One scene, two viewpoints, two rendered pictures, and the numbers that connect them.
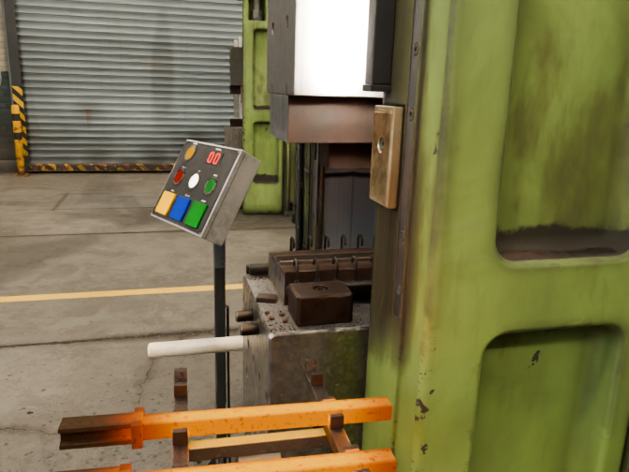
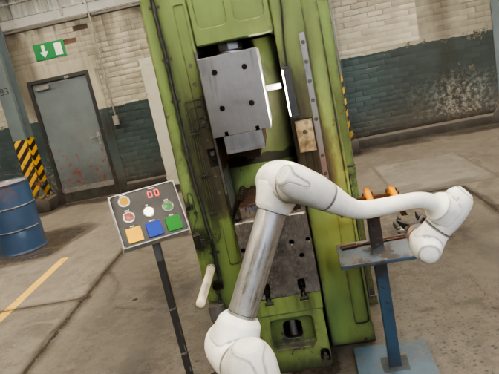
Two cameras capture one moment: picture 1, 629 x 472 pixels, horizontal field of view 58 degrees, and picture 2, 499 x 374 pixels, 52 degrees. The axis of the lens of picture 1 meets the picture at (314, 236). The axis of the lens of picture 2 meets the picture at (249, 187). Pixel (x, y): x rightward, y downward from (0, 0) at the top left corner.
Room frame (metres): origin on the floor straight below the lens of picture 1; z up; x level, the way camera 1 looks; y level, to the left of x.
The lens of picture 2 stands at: (0.37, 2.54, 1.69)
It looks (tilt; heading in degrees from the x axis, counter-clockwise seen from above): 13 degrees down; 291
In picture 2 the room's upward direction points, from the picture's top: 12 degrees counter-clockwise
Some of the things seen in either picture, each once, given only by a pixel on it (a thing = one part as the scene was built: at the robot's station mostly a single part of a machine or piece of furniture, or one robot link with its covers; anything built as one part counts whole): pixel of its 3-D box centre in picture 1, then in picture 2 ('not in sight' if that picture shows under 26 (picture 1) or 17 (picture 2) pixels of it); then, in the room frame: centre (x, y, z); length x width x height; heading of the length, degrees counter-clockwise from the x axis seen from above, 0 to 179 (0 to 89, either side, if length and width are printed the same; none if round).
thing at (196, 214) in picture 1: (197, 214); (174, 222); (1.64, 0.35, 1.01); 0.07 x 0.05 x 0.07; 40
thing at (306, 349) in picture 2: not in sight; (292, 311); (1.28, -0.14, 0.23); 0.55 x 0.37 x 0.47; 105
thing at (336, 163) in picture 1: (387, 153); (254, 148); (1.31, -0.16, 1.24); 0.30 x 0.07 x 0.06; 105
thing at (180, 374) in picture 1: (249, 376); not in sight; (0.81, 0.10, 0.94); 0.23 x 0.06 x 0.02; 103
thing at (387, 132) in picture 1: (386, 155); (305, 135); (1.00, -0.12, 1.27); 0.09 x 0.02 x 0.17; 15
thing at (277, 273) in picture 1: (360, 268); (259, 198); (1.33, -0.11, 0.96); 0.42 x 0.20 x 0.09; 105
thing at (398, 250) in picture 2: not in sight; (378, 250); (0.70, 0.07, 0.67); 0.40 x 0.30 x 0.02; 13
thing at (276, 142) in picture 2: not in sight; (255, 118); (1.37, -0.44, 1.37); 0.41 x 0.10 x 0.91; 15
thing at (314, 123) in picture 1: (368, 118); (246, 136); (1.33, -0.11, 1.32); 0.42 x 0.20 x 0.10; 105
